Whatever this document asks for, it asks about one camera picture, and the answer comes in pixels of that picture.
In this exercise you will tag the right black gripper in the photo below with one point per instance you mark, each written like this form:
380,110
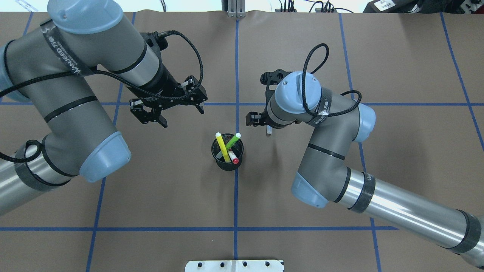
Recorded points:
255,118

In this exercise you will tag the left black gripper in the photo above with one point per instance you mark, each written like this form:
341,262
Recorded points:
163,85

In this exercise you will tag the green highlighter pen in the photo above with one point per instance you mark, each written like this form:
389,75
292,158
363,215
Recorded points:
229,144

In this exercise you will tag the yellow highlighter pen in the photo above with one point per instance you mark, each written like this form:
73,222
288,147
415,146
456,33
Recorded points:
221,144

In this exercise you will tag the red whiteboard marker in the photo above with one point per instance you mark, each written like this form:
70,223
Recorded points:
233,157

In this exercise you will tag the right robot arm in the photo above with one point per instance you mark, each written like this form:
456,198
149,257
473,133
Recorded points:
322,177

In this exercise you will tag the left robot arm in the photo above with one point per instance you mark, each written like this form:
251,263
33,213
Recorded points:
48,67

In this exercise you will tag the black mesh pen holder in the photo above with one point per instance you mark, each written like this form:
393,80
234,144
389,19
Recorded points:
238,149

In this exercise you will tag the aluminium frame post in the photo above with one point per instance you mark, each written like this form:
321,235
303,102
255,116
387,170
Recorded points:
235,9

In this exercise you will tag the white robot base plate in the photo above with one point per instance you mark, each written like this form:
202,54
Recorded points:
235,266

